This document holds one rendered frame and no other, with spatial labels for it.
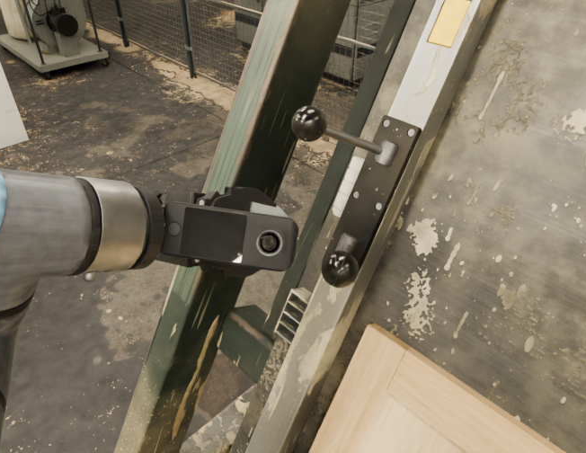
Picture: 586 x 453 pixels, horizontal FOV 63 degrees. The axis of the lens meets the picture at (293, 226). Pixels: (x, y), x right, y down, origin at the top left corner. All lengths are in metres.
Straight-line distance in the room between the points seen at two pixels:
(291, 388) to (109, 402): 1.60
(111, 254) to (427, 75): 0.39
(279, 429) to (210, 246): 0.37
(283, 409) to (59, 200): 0.45
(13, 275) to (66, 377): 2.02
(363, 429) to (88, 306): 2.10
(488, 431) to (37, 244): 0.47
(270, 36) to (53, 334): 2.07
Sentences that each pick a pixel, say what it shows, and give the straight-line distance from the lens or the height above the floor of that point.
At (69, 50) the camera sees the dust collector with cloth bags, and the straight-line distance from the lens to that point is 5.61.
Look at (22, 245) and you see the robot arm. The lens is 0.35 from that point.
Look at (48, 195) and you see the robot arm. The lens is 0.36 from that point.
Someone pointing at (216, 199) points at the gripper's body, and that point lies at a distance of 0.45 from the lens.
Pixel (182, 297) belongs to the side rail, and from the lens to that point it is 0.80.
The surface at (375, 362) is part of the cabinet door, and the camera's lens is 0.63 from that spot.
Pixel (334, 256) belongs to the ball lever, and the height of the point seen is 1.46.
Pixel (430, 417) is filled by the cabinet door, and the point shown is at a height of 1.27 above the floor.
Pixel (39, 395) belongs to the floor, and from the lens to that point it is 2.36.
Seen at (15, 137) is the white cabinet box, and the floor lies 0.05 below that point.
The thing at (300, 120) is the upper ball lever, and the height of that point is 1.56.
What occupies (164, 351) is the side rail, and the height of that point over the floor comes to 1.12.
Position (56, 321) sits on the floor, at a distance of 2.62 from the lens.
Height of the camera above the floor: 1.77
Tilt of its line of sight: 38 degrees down
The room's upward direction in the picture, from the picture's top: straight up
